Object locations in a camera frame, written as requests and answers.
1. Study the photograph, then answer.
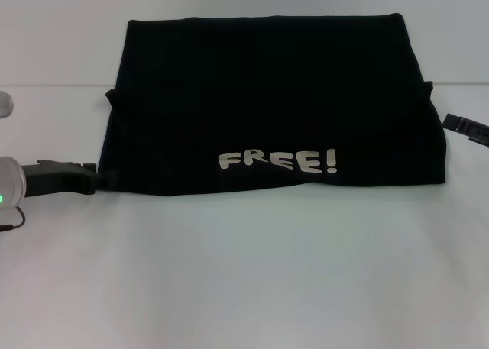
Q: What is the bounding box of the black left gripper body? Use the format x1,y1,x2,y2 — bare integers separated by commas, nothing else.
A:
21,158,97,197

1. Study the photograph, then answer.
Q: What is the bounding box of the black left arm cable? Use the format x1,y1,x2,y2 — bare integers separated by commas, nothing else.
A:
0,206,27,233

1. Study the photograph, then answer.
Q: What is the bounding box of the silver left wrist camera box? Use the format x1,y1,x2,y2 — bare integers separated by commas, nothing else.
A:
0,90,15,120

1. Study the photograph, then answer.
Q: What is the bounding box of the black t-shirt with FREE print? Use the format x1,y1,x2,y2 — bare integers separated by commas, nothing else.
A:
97,12,448,198

